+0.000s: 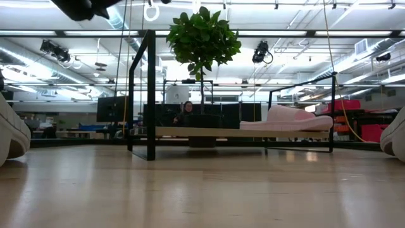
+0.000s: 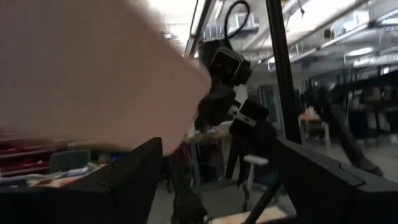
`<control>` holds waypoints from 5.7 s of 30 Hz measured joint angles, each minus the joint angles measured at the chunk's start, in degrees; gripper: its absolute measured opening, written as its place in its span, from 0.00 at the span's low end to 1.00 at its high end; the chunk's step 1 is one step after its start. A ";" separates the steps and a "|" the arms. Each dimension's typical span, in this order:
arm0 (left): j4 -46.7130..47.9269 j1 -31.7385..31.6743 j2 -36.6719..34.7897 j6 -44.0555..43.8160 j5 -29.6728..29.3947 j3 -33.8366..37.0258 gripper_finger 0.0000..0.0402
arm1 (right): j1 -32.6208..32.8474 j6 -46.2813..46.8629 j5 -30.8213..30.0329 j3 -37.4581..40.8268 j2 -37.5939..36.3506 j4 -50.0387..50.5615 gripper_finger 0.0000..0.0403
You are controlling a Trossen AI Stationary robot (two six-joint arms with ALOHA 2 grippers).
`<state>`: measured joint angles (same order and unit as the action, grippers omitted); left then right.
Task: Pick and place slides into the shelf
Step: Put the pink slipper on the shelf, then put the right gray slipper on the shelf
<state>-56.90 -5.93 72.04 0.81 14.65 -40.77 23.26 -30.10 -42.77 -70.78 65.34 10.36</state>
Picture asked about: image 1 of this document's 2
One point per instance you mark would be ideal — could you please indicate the black metal table frame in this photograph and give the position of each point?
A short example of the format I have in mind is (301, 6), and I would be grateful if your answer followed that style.
(79, 143)

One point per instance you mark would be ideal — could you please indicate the black room partition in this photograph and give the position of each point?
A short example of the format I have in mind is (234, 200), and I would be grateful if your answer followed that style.
(240, 115)

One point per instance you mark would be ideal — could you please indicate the person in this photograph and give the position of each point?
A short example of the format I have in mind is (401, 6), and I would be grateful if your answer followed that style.
(186, 109)

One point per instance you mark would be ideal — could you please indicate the black ceiling spotlight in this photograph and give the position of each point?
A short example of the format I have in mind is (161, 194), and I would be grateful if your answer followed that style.
(57, 52)
(261, 52)

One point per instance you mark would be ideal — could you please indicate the red storage bin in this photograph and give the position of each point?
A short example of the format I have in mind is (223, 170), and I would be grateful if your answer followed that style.
(376, 133)
(345, 105)

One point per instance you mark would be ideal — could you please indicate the grey slide slipper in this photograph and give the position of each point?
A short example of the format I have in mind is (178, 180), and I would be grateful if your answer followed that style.
(12, 133)
(395, 139)

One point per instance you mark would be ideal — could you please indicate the pink slide slipper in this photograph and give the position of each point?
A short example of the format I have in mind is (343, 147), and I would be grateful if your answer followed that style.
(284, 125)

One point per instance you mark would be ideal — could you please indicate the black overhead beam with lights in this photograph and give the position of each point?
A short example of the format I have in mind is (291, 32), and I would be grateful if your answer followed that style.
(311, 33)

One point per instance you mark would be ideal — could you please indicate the black monitor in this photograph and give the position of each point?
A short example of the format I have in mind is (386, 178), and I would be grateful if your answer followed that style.
(110, 109)

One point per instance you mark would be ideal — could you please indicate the green plant in black pot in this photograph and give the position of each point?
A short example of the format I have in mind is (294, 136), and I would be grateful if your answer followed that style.
(202, 38)

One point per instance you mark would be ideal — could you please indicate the wooden shelf with black frame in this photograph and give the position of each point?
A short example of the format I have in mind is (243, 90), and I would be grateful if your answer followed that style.
(221, 132)

